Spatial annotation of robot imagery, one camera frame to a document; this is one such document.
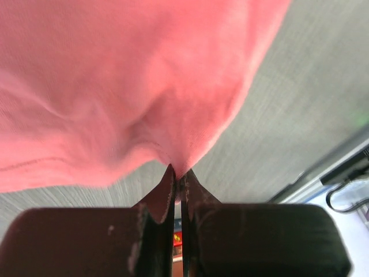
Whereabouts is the stack of books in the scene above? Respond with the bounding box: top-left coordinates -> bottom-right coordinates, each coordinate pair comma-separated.
172,219 -> 183,277

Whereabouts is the red t shirt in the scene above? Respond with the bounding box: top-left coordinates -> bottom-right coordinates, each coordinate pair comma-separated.
1,1 -> 290,192

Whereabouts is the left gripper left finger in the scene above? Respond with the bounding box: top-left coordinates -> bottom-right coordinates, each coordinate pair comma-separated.
1,167 -> 175,276

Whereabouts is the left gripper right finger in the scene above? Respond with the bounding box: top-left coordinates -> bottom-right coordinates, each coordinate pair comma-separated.
180,171 -> 352,276

